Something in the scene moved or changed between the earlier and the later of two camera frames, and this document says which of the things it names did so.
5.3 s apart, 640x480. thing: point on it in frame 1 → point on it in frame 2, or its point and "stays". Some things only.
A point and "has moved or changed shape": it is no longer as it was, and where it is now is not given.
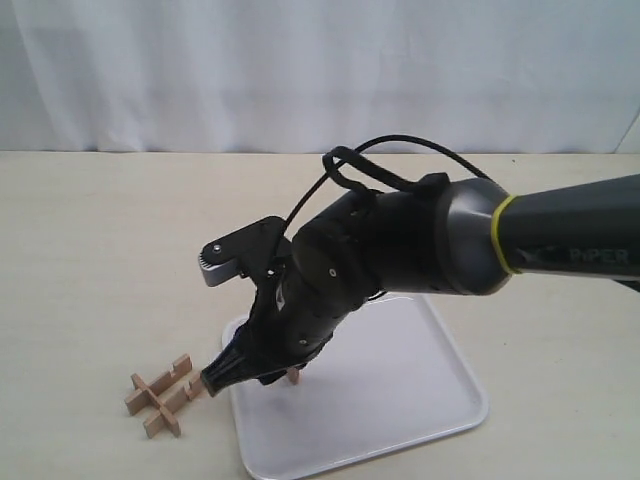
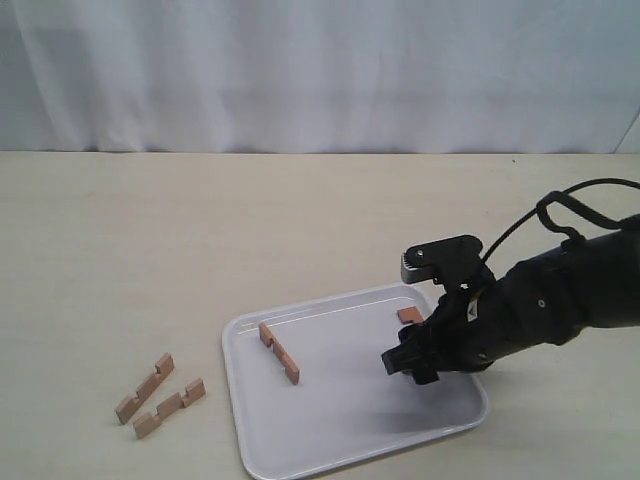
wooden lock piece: (171, 420) → (410, 314)
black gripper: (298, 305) → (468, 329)
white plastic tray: (391, 376) stays
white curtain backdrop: (308, 76) stays
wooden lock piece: (154, 425) has moved or changed shape
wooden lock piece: (141, 400) → (130, 405)
